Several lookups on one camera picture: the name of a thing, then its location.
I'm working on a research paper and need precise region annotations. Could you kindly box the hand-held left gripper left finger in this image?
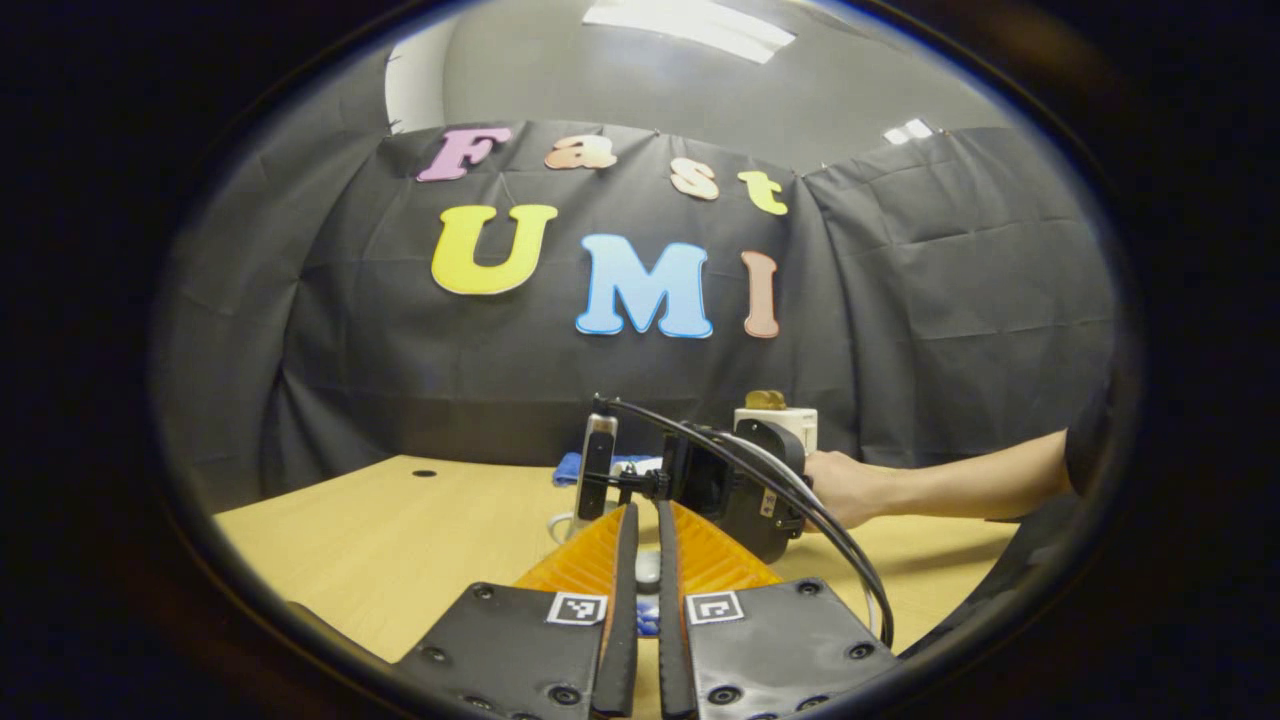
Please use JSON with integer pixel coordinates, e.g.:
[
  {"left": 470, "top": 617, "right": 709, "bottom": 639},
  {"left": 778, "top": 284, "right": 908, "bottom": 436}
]
[{"left": 390, "top": 500, "right": 641, "bottom": 720}]

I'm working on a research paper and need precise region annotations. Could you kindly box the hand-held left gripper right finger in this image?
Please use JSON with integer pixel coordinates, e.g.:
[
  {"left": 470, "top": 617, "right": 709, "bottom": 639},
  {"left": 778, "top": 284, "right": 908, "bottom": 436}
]
[{"left": 655, "top": 500, "right": 901, "bottom": 720}]

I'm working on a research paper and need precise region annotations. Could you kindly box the white toaster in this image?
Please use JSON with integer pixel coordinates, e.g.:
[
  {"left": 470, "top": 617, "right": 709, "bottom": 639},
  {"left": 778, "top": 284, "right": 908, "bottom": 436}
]
[{"left": 733, "top": 406, "right": 819, "bottom": 456}]

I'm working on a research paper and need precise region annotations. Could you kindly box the blue folded towel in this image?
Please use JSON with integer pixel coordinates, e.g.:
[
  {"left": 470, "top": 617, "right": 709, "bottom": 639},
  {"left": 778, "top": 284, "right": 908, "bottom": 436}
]
[{"left": 553, "top": 452, "right": 661, "bottom": 488}]

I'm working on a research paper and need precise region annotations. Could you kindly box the black backdrop cloth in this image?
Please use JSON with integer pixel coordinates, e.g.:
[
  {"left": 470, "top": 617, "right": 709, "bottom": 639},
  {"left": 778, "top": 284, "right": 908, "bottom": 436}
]
[{"left": 160, "top": 120, "right": 1116, "bottom": 501}]

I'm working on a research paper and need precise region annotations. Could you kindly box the person's dark clothing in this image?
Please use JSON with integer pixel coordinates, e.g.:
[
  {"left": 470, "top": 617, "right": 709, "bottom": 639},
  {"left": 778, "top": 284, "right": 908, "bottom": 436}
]
[{"left": 895, "top": 385, "right": 1126, "bottom": 661}]

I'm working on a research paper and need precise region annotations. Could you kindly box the long ceiling light panel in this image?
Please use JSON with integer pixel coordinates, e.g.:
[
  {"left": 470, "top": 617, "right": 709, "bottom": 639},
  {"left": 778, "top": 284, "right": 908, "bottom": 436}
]
[{"left": 582, "top": 0, "right": 798, "bottom": 64}]

